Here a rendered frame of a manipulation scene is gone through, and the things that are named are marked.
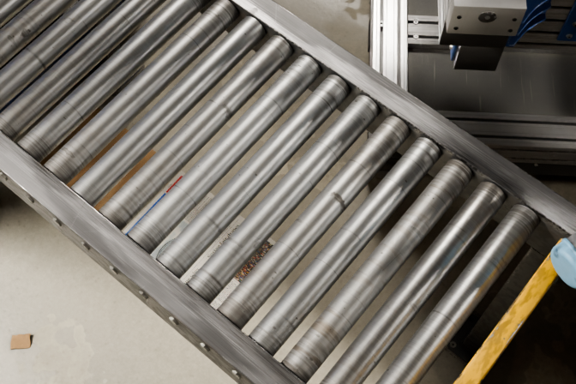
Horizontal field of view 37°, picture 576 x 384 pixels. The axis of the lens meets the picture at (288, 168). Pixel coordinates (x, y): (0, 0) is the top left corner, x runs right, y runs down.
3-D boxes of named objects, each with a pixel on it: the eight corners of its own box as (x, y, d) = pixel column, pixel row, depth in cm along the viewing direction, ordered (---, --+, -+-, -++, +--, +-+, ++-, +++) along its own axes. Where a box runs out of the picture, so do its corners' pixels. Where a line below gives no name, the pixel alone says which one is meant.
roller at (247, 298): (403, 132, 152) (419, 130, 148) (226, 334, 137) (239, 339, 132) (386, 111, 151) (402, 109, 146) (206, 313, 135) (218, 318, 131)
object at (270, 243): (288, 253, 221) (288, 251, 220) (214, 338, 212) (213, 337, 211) (183, 171, 231) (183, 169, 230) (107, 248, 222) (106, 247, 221)
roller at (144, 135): (270, 37, 160) (269, 21, 155) (89, 218, 144) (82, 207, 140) (249, 22, 161) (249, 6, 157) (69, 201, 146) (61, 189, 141)
